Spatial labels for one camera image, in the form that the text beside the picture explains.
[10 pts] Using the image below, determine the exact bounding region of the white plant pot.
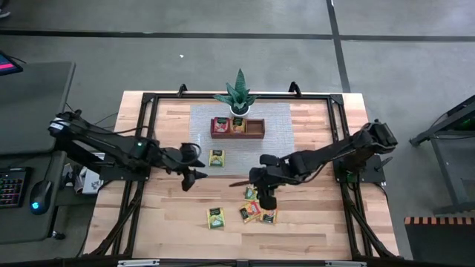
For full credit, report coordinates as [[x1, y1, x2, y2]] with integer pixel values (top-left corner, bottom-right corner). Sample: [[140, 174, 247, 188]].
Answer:
[[229, 103, 252, 118]]

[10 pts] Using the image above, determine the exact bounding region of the black aluminium frame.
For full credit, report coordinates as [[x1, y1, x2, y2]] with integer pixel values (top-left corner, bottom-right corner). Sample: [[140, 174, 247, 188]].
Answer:
[[83, 81, 400, 267]]

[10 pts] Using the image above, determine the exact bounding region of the wooden compartment box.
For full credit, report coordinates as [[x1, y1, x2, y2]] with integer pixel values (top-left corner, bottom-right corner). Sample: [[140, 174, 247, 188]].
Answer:
[[209, 117, 266, 140]]

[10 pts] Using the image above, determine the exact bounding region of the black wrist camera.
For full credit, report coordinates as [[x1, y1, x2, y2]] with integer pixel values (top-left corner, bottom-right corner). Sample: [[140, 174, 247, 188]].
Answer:
[[259, 154, 282, 168], [180, 143, 198, 159]]

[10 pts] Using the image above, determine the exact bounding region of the dark computer monitor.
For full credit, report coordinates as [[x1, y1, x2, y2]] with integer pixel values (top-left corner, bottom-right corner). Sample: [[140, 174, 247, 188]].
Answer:
[[0, 51, 24, 77]]

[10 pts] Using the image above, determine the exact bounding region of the silver foil packet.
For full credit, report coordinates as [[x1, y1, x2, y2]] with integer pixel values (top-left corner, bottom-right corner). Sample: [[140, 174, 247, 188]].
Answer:
[[259, 208, 279, 225]]

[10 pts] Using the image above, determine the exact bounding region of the grey desk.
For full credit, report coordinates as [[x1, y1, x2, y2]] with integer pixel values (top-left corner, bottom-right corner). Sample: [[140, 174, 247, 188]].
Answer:
[[0, 61, 77, 245]]

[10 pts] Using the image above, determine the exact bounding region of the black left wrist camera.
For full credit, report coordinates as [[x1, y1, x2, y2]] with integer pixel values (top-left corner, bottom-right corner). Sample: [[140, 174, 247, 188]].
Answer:
[[180, 143, 198, 159]]

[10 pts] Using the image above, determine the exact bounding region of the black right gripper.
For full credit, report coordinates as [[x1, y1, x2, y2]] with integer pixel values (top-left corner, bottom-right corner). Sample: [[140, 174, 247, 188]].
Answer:
[[229, 162, 296, 211]]

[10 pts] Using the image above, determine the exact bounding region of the black mat striped edge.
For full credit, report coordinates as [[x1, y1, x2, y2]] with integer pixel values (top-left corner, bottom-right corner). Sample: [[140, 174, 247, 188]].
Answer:
[[403, 216, 475, 267]]

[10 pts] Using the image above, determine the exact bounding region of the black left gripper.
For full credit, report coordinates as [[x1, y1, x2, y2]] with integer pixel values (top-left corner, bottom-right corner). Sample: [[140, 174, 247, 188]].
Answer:
[[157, 148, 209, 193]]

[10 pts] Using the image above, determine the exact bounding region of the black metal stand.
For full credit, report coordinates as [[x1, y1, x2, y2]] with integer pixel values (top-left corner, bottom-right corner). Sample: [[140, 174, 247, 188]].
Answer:
[[409, 94, 475, 216]]

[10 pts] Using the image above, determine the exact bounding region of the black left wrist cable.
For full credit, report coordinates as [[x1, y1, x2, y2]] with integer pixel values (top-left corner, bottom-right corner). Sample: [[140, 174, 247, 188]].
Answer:
[[181, 142, 203, 167]]

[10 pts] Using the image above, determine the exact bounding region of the green tea bag packet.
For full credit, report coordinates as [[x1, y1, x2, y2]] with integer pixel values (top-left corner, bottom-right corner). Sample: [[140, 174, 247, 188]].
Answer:
[[206, 207, 226, 231], [243, 186, 260, 202], [208, 149, 226, 168]]

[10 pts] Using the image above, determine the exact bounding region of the grey woven placemat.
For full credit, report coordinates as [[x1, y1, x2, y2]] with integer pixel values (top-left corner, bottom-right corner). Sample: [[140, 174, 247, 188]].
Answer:
[[188, 102, 296, 177]]

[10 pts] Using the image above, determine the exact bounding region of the green snake plant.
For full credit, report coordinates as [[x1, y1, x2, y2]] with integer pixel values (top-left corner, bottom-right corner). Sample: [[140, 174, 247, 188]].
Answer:
[[213, 68, 260, 112]]

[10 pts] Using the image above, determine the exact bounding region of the black backlit keyboard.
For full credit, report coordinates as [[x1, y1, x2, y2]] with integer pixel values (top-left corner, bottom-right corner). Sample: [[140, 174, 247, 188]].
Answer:
[[0, 166, 33, 210]]

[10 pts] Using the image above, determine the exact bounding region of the white printed carton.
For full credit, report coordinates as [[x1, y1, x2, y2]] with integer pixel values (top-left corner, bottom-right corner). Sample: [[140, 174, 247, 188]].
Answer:
[[73, 165, 105, 196]]

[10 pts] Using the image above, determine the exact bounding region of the silver metal bracket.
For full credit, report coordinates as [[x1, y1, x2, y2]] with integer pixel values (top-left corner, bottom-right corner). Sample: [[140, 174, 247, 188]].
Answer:
[[117, 259, 160, 267], [324, 261, 367, 267]]

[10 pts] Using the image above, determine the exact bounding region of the black computer mouse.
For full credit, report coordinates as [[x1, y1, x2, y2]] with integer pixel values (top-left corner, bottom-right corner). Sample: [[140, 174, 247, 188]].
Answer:
[[28, 179, 53, 216]]

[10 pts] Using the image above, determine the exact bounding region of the orange tea bag packet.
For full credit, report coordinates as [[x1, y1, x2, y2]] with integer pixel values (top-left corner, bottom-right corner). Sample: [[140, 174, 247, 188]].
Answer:
[[239, 200, 262, 224], [229, 117, 247, 134]]

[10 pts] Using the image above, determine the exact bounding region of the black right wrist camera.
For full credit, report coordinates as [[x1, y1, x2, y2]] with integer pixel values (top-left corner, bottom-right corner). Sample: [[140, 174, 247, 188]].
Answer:
[[259, 154, 282, 168]]

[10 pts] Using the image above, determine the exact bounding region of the red tea bag packet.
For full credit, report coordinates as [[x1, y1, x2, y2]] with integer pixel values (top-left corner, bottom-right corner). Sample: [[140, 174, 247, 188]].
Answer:
[[212, 117, 231, 134]]

